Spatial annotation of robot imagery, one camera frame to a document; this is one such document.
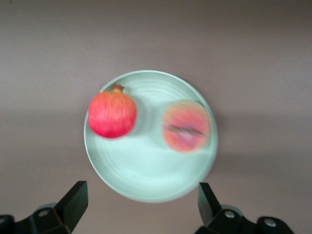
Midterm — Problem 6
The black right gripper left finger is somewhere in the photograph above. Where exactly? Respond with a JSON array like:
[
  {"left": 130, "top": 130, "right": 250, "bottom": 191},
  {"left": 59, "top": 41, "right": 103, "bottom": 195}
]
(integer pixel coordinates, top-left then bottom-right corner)
[{"left": 14, "top": 180, "right": 89, "bottom": 234}]

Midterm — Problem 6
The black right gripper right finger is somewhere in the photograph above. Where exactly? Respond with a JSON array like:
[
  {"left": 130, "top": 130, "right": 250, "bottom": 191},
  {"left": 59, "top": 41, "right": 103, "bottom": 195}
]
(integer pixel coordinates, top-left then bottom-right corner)
[{"left": 195, "top": 182, "right": 259, "bottom": 234}]

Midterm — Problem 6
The peach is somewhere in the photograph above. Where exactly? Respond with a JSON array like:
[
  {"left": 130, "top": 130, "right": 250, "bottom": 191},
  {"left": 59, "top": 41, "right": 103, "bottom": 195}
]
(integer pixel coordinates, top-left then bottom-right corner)
[{"left": 161, "top": 99, "right": 211, "bottom": 154}]

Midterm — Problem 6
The red pomegranate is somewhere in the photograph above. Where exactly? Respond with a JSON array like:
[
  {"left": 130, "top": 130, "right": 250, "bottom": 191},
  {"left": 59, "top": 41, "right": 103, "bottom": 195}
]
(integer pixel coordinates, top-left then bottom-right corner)
[{"left": 87, "top": 84, "right": 137, "bottom": 139}]

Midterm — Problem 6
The pale green round plate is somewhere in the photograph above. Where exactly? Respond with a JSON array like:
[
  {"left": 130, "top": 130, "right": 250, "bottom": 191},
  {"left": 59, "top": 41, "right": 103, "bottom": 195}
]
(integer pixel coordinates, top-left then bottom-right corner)
[{"left": 83, "top": 70, "right": 218, "bottom": 203}]

